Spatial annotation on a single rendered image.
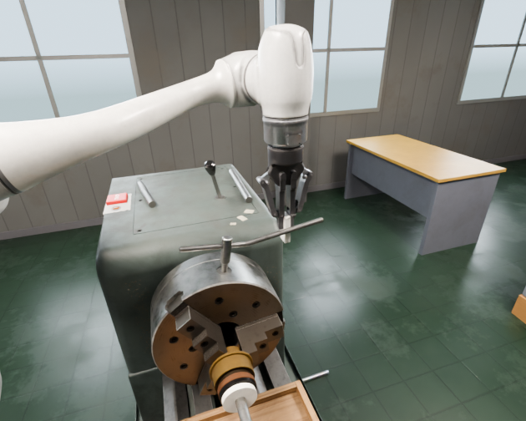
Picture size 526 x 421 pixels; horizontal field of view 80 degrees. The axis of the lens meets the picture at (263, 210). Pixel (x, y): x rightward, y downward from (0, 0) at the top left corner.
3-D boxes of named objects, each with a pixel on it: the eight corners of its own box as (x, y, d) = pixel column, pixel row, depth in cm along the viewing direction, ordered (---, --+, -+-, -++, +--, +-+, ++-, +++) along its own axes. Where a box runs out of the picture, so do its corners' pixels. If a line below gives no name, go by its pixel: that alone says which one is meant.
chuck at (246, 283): (151, 366, 82) (149, 264, 69) (265, 346, 92) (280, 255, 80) (152, 398, 74) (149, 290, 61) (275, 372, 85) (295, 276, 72)
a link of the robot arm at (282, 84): (323, 114, 61) (287, 106, 71) (328, 21, 54) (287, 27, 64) (275, 122, 56) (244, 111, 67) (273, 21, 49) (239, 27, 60)
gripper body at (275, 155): (272, 149, 61) (273, 193, 65) (311, 144, 63) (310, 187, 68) (260, 140, 67) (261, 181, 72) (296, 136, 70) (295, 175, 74)
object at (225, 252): (220, 284, 70) (224, 240, 66) (217, 278, 72) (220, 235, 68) (229, 283, 71) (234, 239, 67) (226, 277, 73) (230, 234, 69)
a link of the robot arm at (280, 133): (316, 116, 60) (315, 147, 63) (296, 109, 68) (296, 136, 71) (271, 121, 58) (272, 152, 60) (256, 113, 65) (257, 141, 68)
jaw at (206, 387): (225, 338, 78) (210, 373, 81) (206, 337, 75) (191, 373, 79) (236, 377, 68) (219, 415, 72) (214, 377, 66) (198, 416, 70)
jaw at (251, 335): (230, 317, 75) (277, 300, 78) (234, 331, 78) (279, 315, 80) (243, 353, 66) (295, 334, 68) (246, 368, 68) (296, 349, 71)
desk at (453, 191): (388, 190, 418) (397, 134, 385) (481, 242, 300) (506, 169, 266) (341, 197, 400) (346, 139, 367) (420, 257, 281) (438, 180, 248)
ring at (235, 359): (204, 347, 65) (212, 387, 57) (247, 335, 68) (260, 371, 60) (209, 376, 69) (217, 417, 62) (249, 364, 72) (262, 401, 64)
